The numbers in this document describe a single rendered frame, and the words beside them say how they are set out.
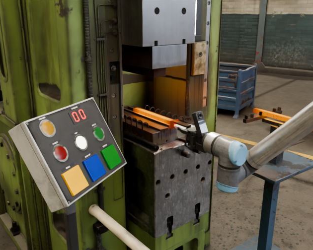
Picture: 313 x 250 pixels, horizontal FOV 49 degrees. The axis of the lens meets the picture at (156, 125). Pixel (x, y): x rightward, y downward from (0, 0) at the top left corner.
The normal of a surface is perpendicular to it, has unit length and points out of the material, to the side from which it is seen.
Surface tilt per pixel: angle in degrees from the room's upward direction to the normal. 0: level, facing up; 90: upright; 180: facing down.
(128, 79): 90
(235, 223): 0
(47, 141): 60
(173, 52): 90
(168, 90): 90
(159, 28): 90
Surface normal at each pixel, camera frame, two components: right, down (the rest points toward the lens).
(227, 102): -0.55, 0.26
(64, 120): 0.78, -0.36
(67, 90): -0.77, 0.18
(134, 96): 0.63, 0.24
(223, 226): 0.00, -0.95
